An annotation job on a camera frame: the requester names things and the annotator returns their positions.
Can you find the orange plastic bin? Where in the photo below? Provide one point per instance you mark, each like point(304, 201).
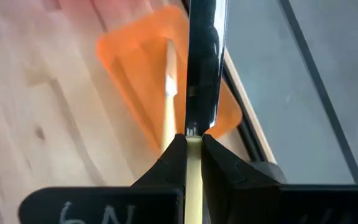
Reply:
point(135, 77)

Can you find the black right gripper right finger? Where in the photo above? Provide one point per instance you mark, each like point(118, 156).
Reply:
point(259, 202)

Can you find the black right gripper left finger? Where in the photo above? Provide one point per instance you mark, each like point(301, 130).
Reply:
point(104, 205)

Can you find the black aluminium table frame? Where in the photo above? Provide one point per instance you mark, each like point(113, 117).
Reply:
point(248, 146)

